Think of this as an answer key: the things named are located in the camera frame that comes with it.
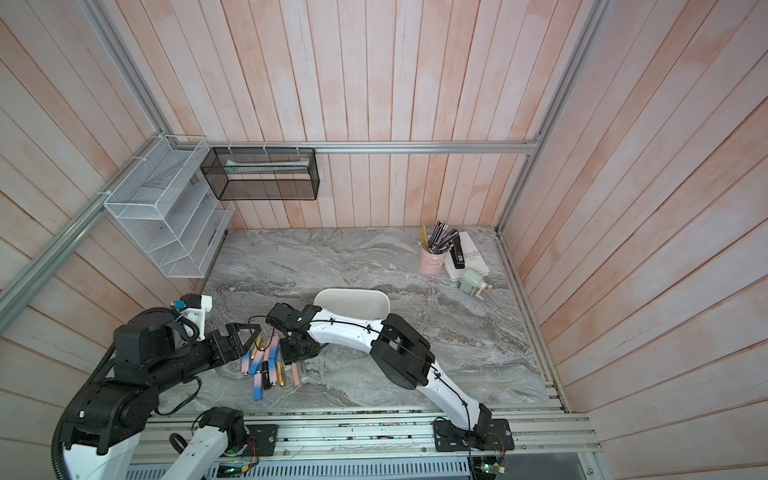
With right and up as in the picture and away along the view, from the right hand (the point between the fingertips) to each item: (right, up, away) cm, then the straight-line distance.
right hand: (292, 359), depth 86 cm
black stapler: (+54, +32, +21) cm, 66 cm away
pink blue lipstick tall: (-5, 0, 0) cm, 6 cm away
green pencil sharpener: (+57, +22, +11) cm, 62 cm away
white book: (+61, +29, +24) cm, 72 cm away
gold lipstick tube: (-3, -3, -2) cm, 5 cm away
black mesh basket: (-14, +59, +15) cm, 63 cm away
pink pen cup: (+44, +28, +15) cm, 54 cm away
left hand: (-3, +13, -23) cm, 27 cm away
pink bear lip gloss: (+2, -3, -3) cm, 5 cm away
